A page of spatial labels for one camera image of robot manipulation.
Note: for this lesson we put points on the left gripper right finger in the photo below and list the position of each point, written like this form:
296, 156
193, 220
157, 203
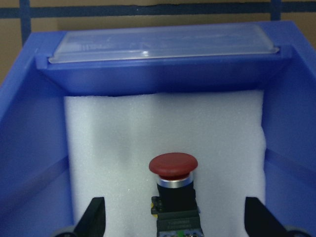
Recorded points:
259, 221

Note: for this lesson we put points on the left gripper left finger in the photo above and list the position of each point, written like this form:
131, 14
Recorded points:
93, 221

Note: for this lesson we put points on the red mushroom push button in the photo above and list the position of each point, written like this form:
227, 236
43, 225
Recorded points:
175, 207

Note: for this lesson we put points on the left blue plastic bin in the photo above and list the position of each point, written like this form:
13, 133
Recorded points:
35, 180

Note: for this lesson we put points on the white foam in left bin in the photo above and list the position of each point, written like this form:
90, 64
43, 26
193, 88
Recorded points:
111, 141

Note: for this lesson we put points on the clear bin label holder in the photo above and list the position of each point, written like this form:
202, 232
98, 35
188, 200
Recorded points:
163, 42

